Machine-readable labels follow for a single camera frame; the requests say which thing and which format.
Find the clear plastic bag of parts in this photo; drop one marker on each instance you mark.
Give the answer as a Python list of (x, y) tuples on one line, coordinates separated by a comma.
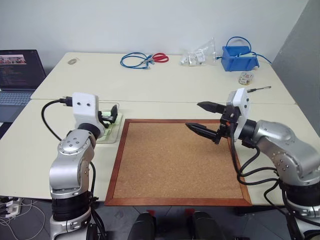
[(196, 58)]

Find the screwdriver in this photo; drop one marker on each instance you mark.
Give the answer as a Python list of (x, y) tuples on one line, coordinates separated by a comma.
[(260, 88)]

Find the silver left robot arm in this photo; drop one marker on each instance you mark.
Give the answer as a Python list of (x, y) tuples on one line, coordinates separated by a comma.
[(70, 160)]

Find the wood-framed cork board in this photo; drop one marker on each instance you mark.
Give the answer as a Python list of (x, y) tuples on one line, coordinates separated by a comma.
[(175, 170)]

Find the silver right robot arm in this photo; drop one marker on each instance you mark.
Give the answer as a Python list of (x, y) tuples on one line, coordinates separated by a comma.
[(282, 142)]

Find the clear plastic container with parts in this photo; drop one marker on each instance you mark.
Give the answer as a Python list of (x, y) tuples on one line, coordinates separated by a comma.
[(245, 78)]

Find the white power strip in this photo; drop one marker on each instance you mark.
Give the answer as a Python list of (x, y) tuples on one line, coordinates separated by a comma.
[(10, 208)]

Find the open dark laptop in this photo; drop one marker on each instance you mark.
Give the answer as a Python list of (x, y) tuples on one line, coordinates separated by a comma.
[(17, 70)]

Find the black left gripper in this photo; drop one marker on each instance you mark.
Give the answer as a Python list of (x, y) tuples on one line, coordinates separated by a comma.
[(104, 119)]

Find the blue plastic storage bin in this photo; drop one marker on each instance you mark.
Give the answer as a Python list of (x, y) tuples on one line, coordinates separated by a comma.
[(237, 63)]

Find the dark rounded shape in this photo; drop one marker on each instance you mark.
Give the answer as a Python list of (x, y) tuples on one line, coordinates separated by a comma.
[(142, 227), (206, 226)]

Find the grey oval object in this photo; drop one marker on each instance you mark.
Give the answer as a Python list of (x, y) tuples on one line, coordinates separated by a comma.
[(73, 61)]

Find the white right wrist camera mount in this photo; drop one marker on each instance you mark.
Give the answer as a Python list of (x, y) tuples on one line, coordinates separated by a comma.
[(242, 105)]

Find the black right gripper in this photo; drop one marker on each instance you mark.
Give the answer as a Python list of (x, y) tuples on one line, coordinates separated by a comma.
[(228, 122)]

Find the clear plastic tray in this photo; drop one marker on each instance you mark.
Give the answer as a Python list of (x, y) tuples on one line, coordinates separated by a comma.
[(117, 135)]

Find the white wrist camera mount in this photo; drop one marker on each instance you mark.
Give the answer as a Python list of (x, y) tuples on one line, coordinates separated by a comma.
[(242, 105), (83, 110)]

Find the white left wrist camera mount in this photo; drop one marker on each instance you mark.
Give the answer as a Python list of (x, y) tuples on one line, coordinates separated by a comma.
[(83, 110)]

